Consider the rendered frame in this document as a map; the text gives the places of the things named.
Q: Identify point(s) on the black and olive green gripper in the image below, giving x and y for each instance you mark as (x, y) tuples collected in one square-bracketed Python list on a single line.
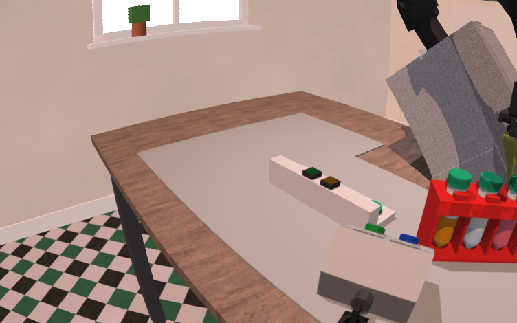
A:
[(509, 143)]

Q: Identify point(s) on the light grey flat mat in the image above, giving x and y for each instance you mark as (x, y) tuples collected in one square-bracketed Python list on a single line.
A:
[(223, 179)]

